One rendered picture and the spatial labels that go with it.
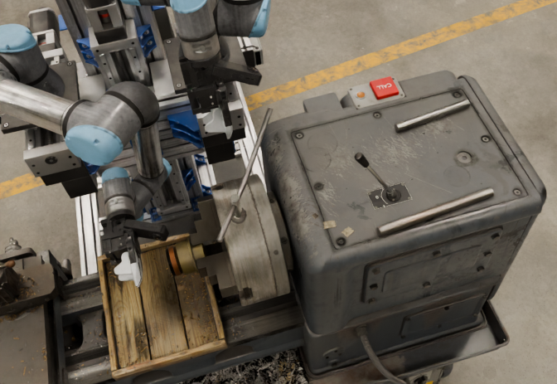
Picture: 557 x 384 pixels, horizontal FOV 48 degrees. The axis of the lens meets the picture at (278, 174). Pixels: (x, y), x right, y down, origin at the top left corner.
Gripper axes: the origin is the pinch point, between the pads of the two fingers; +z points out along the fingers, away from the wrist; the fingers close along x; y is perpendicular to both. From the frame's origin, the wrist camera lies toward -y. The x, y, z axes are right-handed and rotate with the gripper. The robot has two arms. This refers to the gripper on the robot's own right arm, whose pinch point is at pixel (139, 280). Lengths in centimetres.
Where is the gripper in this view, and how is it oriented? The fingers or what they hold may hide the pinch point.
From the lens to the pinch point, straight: 160.1
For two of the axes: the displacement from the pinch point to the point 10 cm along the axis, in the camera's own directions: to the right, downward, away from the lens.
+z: 2.7, 7.7, -5.8
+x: -0.8, -5.8, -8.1
